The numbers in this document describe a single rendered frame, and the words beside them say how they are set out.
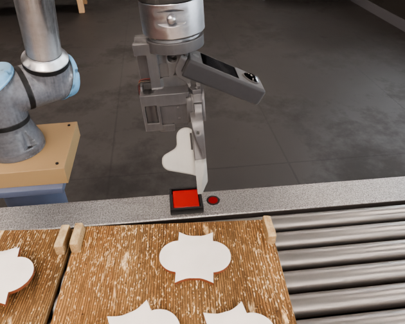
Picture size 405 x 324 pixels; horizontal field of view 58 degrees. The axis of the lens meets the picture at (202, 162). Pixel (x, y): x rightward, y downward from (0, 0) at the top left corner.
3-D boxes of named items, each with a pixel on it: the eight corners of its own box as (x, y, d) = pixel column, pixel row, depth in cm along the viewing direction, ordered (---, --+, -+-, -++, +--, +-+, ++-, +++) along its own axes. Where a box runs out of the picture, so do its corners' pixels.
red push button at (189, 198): (172, 195, 88) (172, 190, 87) (197, 193, 89) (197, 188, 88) (173, 212, 84) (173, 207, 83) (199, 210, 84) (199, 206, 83)
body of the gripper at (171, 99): (150, 108, 55) (135, 27, 47) (207, 104, 55) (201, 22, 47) (146, 137, 49) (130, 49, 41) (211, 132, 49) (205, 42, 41)
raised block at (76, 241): (77, 230, 77) (74, 221, 75) (86, 230, 77) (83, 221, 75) (71, 253, 72) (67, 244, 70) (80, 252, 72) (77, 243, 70)
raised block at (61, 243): (64, 232, 76) (61, 223, 74) (72, 232, 76) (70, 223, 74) (56, 255, 71) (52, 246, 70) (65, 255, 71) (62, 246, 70)
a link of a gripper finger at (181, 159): (166, 196, 51) (160, 130, 50) (208, 193, 51) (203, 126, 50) (164, 199, 47) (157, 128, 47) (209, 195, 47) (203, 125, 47)
